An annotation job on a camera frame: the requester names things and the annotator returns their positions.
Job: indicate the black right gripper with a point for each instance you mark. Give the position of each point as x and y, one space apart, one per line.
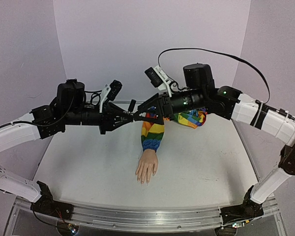
164 107

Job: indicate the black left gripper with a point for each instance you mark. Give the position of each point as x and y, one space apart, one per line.
111 110

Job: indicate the nail polish bottle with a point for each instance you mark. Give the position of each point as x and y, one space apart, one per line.
130 116

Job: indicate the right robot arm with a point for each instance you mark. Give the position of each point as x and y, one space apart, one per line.
228 103

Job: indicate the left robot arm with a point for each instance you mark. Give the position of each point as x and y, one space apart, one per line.
69 107

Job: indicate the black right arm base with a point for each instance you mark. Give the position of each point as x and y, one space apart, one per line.
247 210

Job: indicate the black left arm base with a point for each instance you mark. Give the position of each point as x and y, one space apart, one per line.
48 206

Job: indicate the mannequin hand with clear nails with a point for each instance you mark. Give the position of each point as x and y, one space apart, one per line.
147 166

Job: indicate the rainbow striped jacket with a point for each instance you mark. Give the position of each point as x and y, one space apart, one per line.
152 133

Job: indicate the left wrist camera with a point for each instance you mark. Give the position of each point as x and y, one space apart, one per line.
109 93

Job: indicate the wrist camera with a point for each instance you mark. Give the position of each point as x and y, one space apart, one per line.
109 93
160 80

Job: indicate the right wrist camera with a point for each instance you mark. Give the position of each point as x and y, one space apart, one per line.
160 80

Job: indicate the aluminium front rail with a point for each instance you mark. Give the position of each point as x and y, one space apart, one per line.
152 221

